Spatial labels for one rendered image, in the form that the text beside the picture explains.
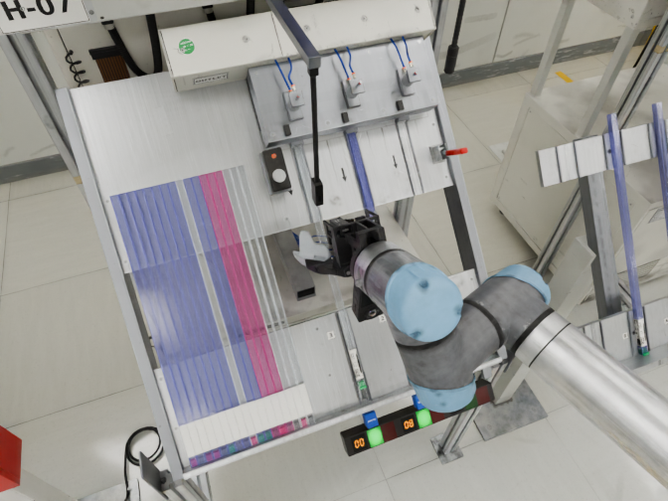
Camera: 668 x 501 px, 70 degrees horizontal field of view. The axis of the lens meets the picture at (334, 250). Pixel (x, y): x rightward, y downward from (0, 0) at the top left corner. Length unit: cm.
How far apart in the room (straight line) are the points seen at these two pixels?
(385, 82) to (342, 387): 59
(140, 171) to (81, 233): 159
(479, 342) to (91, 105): 74
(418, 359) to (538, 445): 132
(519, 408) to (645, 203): 79
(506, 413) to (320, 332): 104
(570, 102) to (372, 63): 123
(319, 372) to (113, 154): 55
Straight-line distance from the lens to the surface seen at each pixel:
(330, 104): 91
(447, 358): 57
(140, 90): 96
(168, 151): 93
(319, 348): 95
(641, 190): 178
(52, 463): 194
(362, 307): 71
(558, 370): 63
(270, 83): 90
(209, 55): 89
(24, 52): 94
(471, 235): 103
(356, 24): 95
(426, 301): 50
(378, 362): 99
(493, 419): 183
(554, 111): 200
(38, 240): 256
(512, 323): 63
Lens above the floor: 165
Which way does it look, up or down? 50 degrees down
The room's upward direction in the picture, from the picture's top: straight up
